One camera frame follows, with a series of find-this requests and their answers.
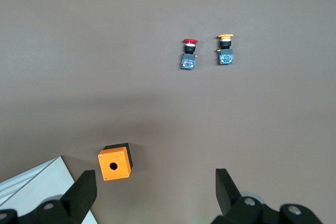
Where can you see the yellow mushroom push button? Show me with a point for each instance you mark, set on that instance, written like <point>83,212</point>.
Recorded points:
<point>225,51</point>

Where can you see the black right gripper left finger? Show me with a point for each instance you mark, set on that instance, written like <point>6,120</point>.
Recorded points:
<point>78,195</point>

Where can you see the red mushroom push button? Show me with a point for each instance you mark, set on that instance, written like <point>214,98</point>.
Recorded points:
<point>189,53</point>

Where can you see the white drawer cabinet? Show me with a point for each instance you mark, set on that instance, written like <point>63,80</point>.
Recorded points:
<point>39,182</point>

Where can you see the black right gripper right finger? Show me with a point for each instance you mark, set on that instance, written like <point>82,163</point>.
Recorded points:
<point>227,192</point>

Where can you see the orange button enclosure box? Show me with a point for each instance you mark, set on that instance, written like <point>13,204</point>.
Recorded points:
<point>114,165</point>

